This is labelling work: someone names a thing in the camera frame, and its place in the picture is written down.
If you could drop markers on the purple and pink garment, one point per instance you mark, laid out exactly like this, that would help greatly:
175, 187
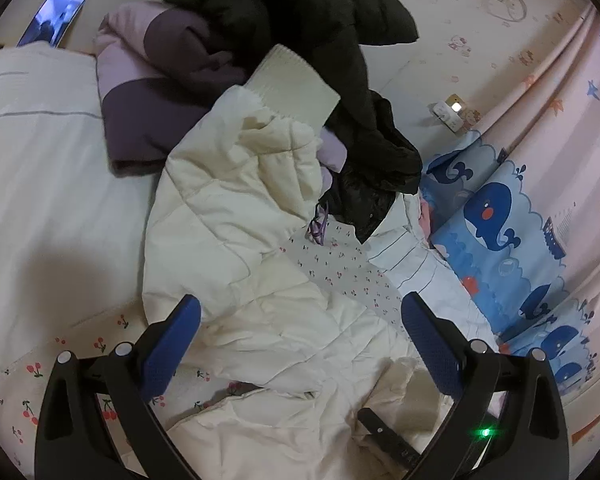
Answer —
155, 110

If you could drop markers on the pink whale print curtain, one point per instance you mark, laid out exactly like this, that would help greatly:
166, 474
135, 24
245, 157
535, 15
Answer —
555, 160

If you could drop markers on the black puffer jacket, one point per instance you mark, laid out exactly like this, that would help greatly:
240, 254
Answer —
300, 10

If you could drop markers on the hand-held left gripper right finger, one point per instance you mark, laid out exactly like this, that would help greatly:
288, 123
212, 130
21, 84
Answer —
430, 345

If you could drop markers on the smartphone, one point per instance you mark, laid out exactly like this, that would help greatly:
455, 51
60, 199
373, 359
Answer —
52, 17

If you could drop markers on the cherry print bed sheet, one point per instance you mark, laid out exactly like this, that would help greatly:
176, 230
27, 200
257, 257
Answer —
20, 385

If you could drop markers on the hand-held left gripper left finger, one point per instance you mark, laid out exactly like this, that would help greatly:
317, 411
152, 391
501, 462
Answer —
172, 345

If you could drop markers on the cream quilted jacket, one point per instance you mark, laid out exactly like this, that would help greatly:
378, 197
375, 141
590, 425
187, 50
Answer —
240, 240

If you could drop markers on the black flat tag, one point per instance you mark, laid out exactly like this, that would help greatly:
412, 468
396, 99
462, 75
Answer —
385, 437

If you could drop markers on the white duvet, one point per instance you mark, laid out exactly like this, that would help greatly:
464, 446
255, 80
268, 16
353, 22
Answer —
40, 170

